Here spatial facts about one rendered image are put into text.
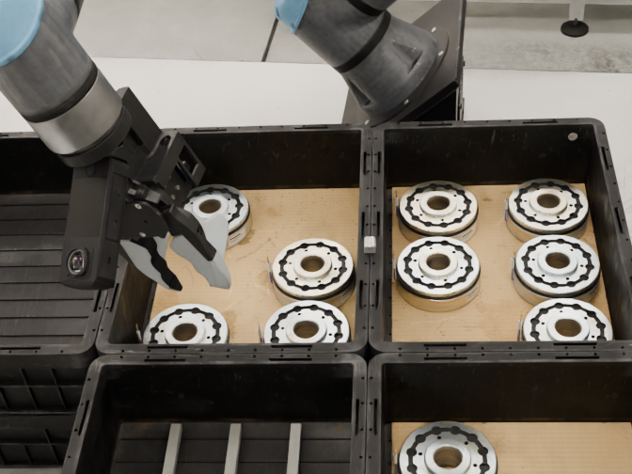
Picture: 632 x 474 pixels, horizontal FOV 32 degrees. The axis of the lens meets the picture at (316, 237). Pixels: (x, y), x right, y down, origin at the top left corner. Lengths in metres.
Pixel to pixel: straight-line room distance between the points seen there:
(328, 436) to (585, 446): 0.28
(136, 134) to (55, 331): 0.47
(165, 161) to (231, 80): 0.99
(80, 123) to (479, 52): 2.42
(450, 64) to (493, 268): 0.33
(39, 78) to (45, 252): 0.64
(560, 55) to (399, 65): 1.69
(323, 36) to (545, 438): 0.67
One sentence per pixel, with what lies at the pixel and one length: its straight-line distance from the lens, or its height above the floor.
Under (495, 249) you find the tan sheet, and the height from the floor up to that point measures 0.83.
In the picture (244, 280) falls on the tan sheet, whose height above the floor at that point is 0.83.
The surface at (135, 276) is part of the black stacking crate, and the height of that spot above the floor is 0.89.
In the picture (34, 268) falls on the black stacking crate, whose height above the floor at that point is 0.83.
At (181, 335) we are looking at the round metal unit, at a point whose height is 0.85.
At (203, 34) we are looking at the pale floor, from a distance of 3.43.
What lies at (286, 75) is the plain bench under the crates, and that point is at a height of 0.70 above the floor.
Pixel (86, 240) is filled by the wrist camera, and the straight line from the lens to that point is 0.95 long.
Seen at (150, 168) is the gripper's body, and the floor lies 1.21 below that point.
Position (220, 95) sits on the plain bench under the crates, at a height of 0.70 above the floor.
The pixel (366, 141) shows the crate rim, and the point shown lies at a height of 0.93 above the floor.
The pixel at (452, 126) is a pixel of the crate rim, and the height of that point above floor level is 0.93.
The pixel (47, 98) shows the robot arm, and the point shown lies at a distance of 0.90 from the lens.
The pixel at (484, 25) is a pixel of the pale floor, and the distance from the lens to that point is 3.38.
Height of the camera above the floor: 1.82
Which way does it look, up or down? 43 degrees down
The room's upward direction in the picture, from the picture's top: 6 degrees counter-clockwise
